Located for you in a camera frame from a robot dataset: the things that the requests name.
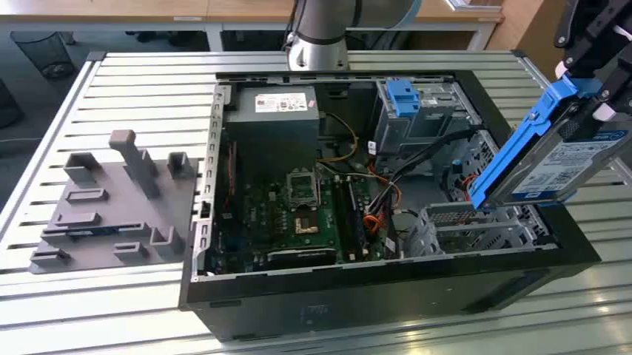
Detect green motherboard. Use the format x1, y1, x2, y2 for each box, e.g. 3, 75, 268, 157
212, 168, 396, 267

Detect grey white wire bundle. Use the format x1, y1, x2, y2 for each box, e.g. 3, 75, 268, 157
324, 162, 392, 183

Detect black cable bundle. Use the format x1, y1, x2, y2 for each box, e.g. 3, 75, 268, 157
388, 127, 488, 186

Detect round grey speaker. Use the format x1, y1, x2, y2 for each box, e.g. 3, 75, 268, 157
393, 207, 423, 237

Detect metal disk bay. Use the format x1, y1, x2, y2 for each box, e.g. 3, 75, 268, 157
417, 201, 544, 257

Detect CPU socket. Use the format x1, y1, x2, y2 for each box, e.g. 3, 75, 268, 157
294, 216, 320, 234

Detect red black disk power wire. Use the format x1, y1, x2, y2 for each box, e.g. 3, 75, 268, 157
461, 173, 480, 204

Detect blue drive latch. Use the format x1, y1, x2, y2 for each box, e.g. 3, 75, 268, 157
388, 80, 415, 101
393, 96, 421, 118

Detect wooden cabinet panel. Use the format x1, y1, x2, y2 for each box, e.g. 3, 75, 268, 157
487, 0, 570, 86

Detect hard disk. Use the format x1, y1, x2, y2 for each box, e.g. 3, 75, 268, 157
468, 72, 632, 212

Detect grey parts rack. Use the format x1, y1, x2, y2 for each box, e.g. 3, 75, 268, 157
29, 129, 202, 275

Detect metal drive cage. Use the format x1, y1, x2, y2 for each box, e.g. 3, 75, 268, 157
373, 79, 483, 164

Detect grey power supply unit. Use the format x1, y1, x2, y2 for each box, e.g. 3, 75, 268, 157
225, 85, 322, 175

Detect wooden desk white frame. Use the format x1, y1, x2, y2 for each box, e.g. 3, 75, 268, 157
0, 0, 506, 52

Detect black RAM slot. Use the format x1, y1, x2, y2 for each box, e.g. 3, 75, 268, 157
332, 175, 348, 264
345, 175, 369, 260

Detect dark round bin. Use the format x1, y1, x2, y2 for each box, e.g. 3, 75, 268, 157
0, 79, 25, 129

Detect black PC case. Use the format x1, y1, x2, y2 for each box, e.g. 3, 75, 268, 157
177, 69, 603, 343

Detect thin orange wire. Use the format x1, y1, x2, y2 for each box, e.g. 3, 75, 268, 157
368, 173, 404, 216

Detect yellow power wires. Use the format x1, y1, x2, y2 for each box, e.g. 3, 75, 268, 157
317, 112, 360, 163

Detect metal socket cover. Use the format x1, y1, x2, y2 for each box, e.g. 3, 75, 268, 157
286, 168, 322, 208

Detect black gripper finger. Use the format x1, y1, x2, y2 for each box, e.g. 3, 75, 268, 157
551, 0, 616, 81
586, 35, 632, 121

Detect black mesh waste bin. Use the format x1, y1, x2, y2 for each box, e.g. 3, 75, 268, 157
10, 30, 75, 79

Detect black labelled data wire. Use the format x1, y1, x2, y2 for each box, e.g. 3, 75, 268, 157
380, 206, 401, 258

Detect black graphics card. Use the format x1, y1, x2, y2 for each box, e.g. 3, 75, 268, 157
266, 248, 340, 271

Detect red orange wire bundle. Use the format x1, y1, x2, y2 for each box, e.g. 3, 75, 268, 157
363, 213, 392, 237

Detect RAM stick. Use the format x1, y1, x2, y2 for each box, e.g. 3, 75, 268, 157
62, 227, 119, 237

